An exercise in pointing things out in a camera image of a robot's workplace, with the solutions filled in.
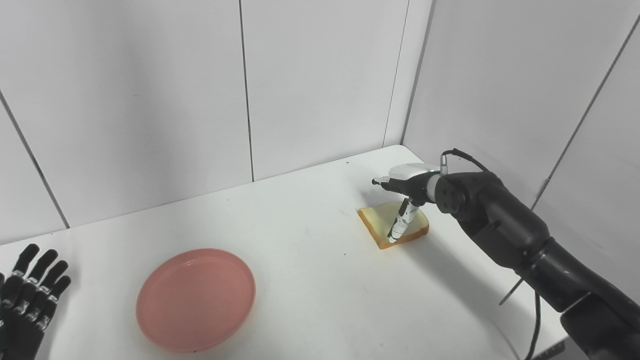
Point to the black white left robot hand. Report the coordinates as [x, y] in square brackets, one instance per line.
[25, 310]

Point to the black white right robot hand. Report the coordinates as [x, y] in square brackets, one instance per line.
[412, 182]

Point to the slice of bread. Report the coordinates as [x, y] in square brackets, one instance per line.
[382, 220]

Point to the pink round plate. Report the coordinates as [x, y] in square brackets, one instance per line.
[195, 300]

